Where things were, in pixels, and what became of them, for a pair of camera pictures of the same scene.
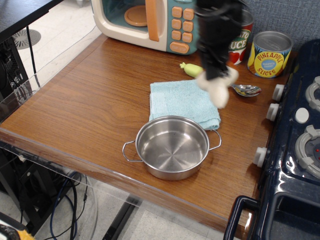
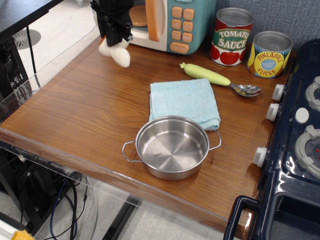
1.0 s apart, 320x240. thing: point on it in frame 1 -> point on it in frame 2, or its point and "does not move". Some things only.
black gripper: (217, 26) -> (113, 16)
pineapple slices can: (270, 55) does not move
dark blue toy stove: (288, 204) does not move
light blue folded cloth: (186, 98) does not move
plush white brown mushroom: (218, 87) -> (118, 52)
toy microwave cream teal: (170, 26) does not move
